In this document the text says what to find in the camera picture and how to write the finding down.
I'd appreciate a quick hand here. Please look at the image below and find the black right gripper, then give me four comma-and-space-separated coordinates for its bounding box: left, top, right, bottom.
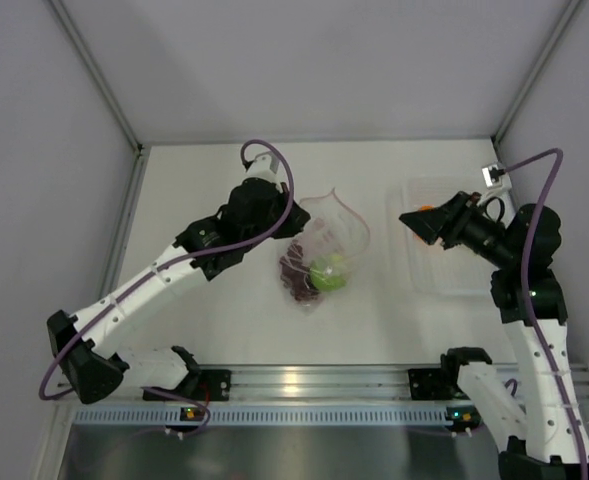
399, 190, 516, 268

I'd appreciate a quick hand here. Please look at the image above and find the fake orange persimmon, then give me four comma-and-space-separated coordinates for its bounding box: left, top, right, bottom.
415, 205, 434, 229

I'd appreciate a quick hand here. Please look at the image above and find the clear zip top bag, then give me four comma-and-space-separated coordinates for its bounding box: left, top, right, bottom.
278, 189, 371, 311

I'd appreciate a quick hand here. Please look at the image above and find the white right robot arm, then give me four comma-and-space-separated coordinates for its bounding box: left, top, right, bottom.
399, 192, 589, 479

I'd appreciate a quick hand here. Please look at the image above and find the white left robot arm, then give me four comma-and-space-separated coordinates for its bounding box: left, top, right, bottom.
47, 177, 310, 404

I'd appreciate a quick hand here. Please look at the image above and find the fake red grape bunch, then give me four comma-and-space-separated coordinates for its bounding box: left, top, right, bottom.
278, 240, 320, 304

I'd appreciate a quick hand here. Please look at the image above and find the fake green apple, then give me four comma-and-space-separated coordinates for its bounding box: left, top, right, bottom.
309, 253, 348, 293

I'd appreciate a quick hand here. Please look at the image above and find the white perforated plastic basket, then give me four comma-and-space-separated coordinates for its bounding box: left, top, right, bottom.
385, 175, 520, 296

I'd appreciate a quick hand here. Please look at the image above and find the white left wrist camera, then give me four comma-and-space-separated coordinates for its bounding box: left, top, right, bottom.
244, 152, 280, 185

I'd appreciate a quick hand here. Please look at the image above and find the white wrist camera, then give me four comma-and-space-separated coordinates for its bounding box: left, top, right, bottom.
244, 152, 280, 185
480, 163, 512, 201

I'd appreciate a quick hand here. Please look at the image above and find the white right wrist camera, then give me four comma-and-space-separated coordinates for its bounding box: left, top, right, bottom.
480, 163, 512, 201

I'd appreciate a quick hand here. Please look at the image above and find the aluminium frame rail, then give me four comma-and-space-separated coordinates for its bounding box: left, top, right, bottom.
48, 0, 145, 153

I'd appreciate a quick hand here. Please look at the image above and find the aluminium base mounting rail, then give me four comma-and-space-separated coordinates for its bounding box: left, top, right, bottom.
53, 363, 589, 404

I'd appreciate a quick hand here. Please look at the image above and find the white slotted cable duct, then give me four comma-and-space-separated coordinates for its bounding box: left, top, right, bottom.
74, 405, 453, 427

